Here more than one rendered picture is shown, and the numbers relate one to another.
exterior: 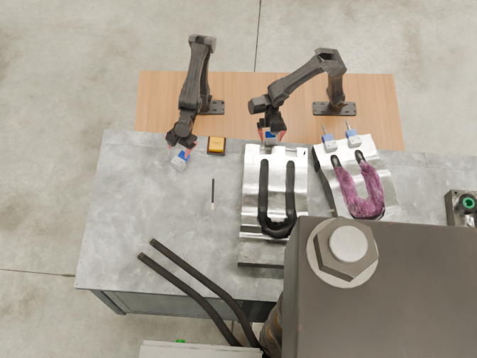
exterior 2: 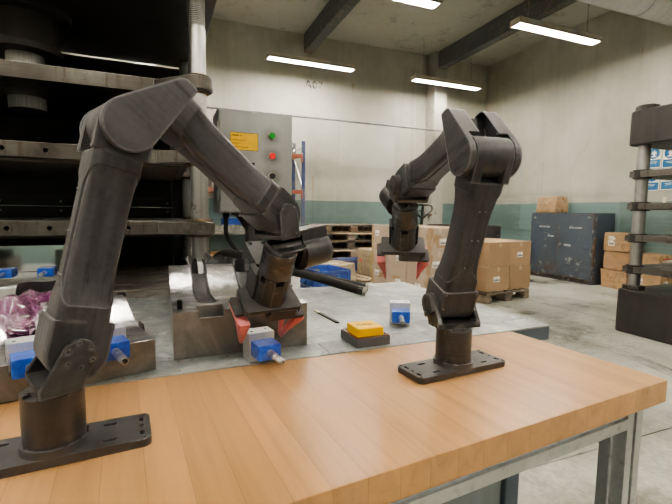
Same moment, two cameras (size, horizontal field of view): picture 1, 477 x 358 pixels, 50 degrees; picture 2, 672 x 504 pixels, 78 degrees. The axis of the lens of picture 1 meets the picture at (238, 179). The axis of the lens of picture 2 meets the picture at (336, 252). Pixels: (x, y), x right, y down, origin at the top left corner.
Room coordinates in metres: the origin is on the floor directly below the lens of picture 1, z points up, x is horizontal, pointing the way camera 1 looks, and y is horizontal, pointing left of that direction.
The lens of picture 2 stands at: (1.81, -0.28, 1.08)
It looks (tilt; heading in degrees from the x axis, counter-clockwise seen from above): 5 degrees down; 158
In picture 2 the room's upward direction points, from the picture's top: 1 degrees clockwise
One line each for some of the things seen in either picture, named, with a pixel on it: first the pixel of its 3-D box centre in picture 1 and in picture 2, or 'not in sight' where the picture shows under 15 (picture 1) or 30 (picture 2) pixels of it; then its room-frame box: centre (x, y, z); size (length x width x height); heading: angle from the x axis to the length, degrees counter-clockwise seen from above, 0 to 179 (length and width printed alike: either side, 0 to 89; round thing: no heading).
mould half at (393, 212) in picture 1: (360, 191); (47, 320); (0.84, -0.51, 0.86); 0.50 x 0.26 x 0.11; 18
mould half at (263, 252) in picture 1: (273, 203); (225, 294); (0.75, -0.15, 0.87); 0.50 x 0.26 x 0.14; 1
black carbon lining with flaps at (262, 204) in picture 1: (277, 195); (222, 276); (0.77, -0.16, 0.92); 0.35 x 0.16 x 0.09; 1
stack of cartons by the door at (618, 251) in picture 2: not in sight; (636, 261); (-2.09, 6.02, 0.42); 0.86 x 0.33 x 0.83; 0
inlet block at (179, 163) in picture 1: (184, 155); (400, 316); (0.95, 0.24, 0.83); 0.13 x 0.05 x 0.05; 153
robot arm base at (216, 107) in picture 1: (202, 103); (453, 346); (1.21, 0.19, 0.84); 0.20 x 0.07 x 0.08; 95
